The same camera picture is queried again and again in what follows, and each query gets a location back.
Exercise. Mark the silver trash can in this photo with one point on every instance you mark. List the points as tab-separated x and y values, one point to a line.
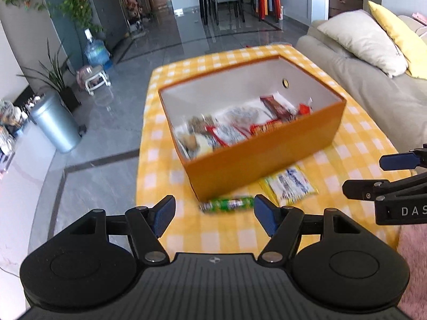
57	123

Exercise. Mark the pale yellow snack packet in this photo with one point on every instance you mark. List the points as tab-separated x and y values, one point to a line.
195	145

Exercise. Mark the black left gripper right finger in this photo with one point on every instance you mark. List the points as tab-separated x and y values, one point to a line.
285	226

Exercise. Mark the yellow Ameria snack packet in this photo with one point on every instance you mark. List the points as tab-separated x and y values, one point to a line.
287	187

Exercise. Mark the hanging green vine plant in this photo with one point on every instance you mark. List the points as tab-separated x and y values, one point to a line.
78	11

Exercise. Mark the pink fluffy rug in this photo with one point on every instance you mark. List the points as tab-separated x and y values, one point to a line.
412	246

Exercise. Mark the cream pillow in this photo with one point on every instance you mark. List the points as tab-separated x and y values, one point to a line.
360	34

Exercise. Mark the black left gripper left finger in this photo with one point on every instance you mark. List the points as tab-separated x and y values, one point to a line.
143	226

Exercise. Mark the green sausage snack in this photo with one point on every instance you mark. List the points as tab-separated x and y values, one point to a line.
227	204

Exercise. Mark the clear bag white candies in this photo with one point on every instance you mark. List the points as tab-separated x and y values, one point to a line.
246	116

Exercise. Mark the green raisin bag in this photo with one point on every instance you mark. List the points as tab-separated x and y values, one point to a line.
200	124

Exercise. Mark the clear packet red label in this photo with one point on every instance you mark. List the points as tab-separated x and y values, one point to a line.
306	108

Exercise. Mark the white tv console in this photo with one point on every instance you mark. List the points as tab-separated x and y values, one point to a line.
21	186

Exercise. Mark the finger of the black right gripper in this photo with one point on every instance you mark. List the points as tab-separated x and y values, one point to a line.
370	189
405	161

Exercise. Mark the grey sideboard cabinet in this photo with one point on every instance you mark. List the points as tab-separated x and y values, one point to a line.
108	15

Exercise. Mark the blue water jug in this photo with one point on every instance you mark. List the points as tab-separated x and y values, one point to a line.
96	52

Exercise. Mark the red chocolate wafer bar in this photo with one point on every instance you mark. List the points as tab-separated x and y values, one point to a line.
281	112

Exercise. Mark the red white snack packet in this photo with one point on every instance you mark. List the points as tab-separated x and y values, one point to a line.
226	135

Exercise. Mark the yellow pillow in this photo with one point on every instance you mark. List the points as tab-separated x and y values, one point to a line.
410	44

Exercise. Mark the orange cardboard box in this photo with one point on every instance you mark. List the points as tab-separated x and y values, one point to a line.
229	168

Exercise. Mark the small white stool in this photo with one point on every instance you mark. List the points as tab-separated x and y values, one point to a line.
93	78

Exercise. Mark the yellow checkered tablecloth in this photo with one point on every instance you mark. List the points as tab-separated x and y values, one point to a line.
337	141

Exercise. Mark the potted long-leaf plant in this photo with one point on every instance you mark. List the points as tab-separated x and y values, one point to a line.
53	76

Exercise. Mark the beige sofa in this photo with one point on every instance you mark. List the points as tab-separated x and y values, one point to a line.
397	105

